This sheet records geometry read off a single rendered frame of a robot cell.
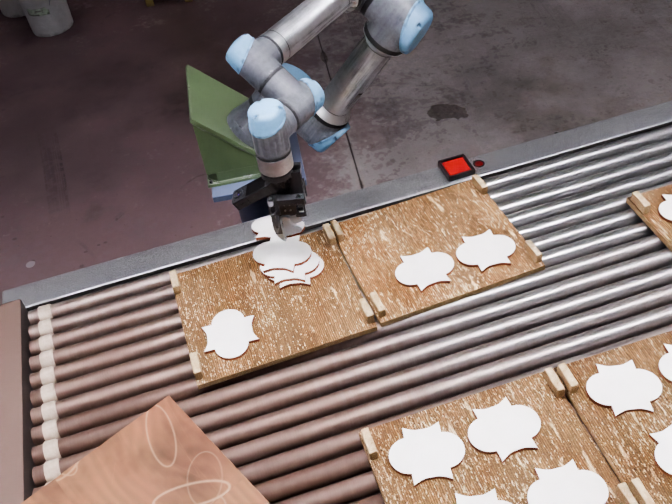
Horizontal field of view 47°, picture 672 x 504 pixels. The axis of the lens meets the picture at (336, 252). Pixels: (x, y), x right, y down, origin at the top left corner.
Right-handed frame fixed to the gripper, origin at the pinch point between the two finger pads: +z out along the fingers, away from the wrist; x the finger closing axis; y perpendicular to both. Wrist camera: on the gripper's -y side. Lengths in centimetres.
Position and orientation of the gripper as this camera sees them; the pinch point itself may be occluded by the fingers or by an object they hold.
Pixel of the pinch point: (281, 236)
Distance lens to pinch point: 180.3
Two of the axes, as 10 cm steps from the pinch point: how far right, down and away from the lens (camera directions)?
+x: -0.1, -7.0, 7.1
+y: 9.9, -0.8, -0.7
